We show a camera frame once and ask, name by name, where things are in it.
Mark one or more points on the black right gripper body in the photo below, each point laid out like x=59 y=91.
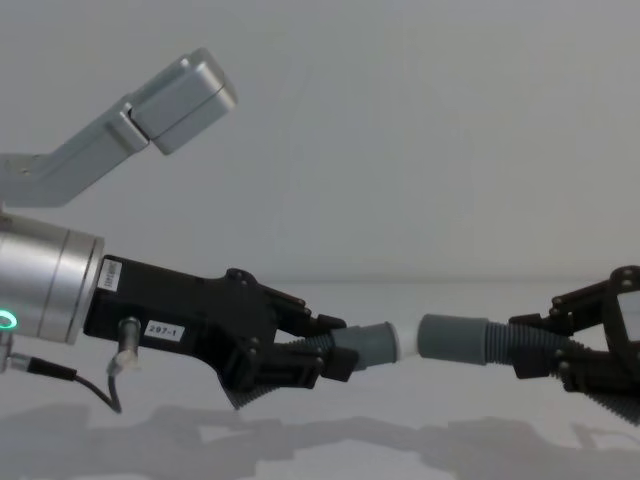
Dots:
x=612 y=310

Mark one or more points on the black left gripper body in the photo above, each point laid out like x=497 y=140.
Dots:
x=190 y=315

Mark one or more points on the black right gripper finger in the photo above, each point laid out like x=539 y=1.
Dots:
x=575 y=310
x=590 y=372

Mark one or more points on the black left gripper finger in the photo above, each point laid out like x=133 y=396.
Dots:
x=300 y=365
x=295 y=312

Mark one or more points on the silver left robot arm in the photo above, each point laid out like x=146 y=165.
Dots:
x=40 y=280

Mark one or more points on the white table cloth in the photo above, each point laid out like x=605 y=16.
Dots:
x=350 y=445

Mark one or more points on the white curtain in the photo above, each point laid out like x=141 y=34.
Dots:
x=400 y=125

